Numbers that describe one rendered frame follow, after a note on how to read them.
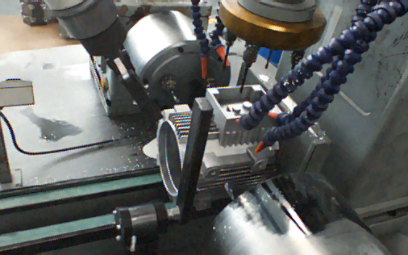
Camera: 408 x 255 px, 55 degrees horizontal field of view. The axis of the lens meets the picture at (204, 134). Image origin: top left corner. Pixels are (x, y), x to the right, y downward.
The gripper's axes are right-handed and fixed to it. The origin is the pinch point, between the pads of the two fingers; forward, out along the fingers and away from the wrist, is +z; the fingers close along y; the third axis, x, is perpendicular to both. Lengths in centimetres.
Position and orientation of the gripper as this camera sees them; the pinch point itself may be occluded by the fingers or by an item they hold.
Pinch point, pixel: (149, 107)
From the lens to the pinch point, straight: 78.2
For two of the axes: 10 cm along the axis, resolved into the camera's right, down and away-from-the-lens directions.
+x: -8.7, 4.9, -0.3
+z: 3.1, 6.1, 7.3
